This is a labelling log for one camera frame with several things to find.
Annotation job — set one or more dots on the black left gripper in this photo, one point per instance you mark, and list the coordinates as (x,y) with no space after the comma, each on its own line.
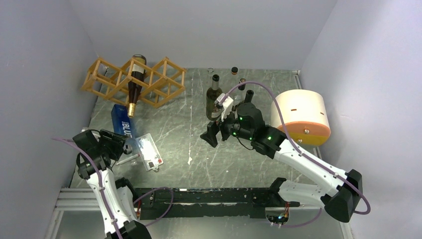
(117,140)

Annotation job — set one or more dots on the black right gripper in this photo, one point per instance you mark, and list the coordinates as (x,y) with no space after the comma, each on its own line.
(210,135)

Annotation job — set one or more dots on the blue labelled clear bottle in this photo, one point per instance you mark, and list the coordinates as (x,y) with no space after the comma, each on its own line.
(124,125)

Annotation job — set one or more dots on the dark bottle silver cap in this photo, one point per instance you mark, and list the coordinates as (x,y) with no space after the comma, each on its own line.
(212,111)

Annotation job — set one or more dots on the clear whisky bottle black label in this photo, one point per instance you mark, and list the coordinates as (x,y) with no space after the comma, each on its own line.
(241,87)

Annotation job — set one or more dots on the dark green wine bottle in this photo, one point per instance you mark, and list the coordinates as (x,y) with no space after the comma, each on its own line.
(248,96)

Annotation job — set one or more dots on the clear round glass bottle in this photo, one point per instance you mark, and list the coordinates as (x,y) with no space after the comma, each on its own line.
(233,76)

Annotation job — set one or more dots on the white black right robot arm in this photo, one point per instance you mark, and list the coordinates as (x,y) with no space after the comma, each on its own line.
(335,190)

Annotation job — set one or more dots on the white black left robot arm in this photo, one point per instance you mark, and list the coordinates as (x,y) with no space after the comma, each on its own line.
(115,197)

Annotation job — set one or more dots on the red wine bottle gold cap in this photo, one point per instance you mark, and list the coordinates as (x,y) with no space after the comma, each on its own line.
(134,88)

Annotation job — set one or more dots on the wooden wine rack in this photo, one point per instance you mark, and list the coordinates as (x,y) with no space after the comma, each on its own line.
(160,83)

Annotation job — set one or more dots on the white pink marker pen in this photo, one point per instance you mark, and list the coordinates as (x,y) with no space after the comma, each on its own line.
(127,160)

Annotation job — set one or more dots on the clear plastic blister package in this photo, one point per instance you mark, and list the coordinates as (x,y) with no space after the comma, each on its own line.
(150,155)

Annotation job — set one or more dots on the cream orange cylindrical drawer box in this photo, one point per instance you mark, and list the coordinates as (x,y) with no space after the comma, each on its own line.
(304,115)

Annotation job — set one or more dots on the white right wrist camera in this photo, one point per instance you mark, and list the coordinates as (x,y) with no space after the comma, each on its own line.
(224,104)

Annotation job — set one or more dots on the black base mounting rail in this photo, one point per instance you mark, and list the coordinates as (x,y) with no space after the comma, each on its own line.
(208,202)

